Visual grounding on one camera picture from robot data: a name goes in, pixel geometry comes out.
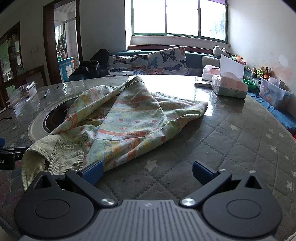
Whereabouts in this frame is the clear plastic container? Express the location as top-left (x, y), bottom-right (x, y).
top-left (8, 82), bottom-right (37, 105)

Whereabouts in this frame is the pink white tissue pack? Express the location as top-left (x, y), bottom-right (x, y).
top-left (202, 65), bottom-right (220, 81)

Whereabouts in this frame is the clear cartoon print storage box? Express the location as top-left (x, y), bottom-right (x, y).
top-left (259, 77), bottom-right (292, 109)

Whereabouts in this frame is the black bag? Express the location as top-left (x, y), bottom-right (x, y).
top-left (68, 60), bottom-right (101, 81)

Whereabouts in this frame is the black backpack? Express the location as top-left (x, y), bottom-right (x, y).
top-left (90, 49), bottom-right (110, 76)

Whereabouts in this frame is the blue cabinet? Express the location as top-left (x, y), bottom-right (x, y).
top-left (58, 57), bottom-right (75, 83)

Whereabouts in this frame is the dark wooden door frame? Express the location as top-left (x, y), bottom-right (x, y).
top-left (43, 0), bottom-right (84, 83)

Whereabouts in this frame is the large butterfly print pillow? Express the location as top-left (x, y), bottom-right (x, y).
top-left (147, 46), bottom-right (190, 76)

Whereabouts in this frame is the dark wooden side table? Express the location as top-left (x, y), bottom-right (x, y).
top-left (23, 65), bottom-right (48, 88)

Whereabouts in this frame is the green bowl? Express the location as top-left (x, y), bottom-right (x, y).
top-left (242, 79), bottom-right (257, 91)

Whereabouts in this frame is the grey pillow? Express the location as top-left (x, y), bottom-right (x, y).
top-left (202, 56), bottom-right (221, 70)

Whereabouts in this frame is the round built-in hotplate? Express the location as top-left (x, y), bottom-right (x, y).
top-left (28, 96), bottom-right (84, 143)

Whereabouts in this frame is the black white plush toy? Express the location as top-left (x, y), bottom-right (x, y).
top-left (213, 45), bottom-right (232, 58)

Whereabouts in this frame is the wooden shelf cabinet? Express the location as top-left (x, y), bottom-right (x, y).
top-left (0, 22), bottom-right (24, 109)

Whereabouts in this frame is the brown plush toy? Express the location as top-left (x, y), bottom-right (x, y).
top-left (252, 66), bottom-right (272, 80)

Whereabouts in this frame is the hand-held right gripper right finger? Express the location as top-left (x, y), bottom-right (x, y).
top-left (181, 161), bottom-right (270, 207)

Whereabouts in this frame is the green framed window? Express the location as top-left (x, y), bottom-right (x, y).
top-left (125, 0), bottom-right (230, 43)

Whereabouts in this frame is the flat butterfly print pillow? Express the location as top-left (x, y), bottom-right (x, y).
top-left (107, 54), bottom-right (149, 77)

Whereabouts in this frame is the flat notebook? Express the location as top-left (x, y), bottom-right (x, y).
top-left (194, 80), bottom-right (213, 88)

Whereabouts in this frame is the pink green plush toy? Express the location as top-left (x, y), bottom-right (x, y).
top-left (231, 55), bottom-right (247, 66)

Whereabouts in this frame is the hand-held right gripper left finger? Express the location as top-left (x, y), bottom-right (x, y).
top-left (27, 160), bottom-right (117, 208)

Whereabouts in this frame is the pastel patterned button shirt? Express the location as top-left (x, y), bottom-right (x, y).
top-left (22, 76), bottom-right (209, 193)

